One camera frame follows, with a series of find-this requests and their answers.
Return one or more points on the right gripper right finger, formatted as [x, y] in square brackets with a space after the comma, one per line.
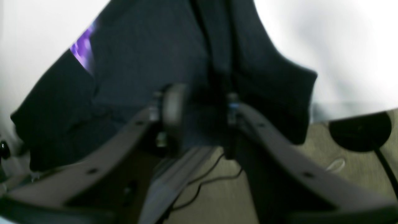
[287, 187]

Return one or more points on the black round base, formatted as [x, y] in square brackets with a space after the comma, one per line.
[363, 133]

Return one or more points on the black T-shirt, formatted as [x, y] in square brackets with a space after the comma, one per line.
[142, 46]

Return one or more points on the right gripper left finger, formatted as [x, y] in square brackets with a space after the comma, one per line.
[109, 186]

